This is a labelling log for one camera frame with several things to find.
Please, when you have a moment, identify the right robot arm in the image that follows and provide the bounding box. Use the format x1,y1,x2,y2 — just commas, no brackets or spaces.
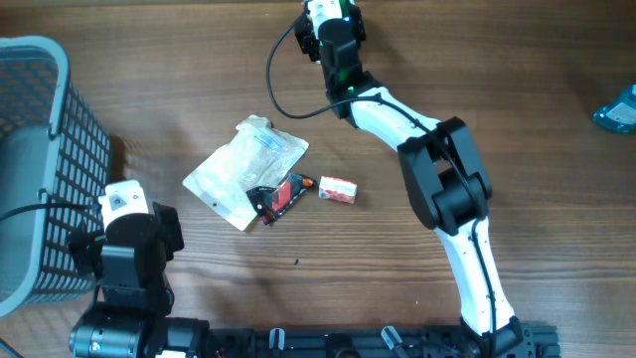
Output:
293,0,523,357

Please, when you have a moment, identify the white snack pouch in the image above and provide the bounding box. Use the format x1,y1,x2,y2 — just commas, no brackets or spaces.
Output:
183,115,309,231

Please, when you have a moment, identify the teal Listerine mouthwash bottle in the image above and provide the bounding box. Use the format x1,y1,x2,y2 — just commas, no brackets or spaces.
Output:
592,85,636,134

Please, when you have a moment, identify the black camera cable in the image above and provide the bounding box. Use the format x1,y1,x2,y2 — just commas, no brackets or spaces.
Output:
265,19,498,349
0,201,100,223

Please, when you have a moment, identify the green lidded jar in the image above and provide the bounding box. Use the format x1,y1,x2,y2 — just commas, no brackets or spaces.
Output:
339,0,353,21

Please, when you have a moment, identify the black right camera cable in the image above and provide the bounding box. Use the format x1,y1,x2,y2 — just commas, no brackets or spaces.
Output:
265,19,498,349

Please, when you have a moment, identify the red Kleenex tissue pack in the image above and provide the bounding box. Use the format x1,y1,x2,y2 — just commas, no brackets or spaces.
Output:
319,176,358,204

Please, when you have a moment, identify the black left camera cable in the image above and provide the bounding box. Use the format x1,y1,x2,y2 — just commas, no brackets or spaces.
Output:
0,201,100,223

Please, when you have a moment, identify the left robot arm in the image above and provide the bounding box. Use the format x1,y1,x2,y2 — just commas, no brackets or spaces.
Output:
68,203,210,358

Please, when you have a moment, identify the grey plastic mesh basket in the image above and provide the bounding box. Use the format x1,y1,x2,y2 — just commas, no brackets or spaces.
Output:
1,36,112,316

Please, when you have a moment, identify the dark red snack packet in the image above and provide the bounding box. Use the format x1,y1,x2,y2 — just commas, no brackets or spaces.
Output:
246,173,317,225

